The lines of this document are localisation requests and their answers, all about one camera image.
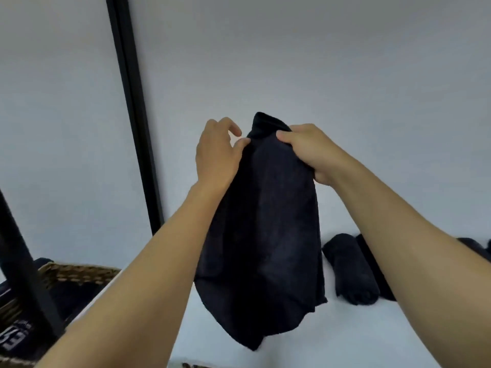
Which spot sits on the person's left hand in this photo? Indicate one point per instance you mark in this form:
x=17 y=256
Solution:
x=216 y=160

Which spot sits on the person's right forearm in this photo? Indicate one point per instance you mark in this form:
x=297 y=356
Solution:
x=422 y=264

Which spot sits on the person's right hand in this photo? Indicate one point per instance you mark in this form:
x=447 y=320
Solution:
x=322 y=153

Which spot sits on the large wicker hamper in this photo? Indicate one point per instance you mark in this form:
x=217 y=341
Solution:
x=76 y=274

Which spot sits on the person's left forearm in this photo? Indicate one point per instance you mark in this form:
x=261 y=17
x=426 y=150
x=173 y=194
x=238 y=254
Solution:
x=126 y=295

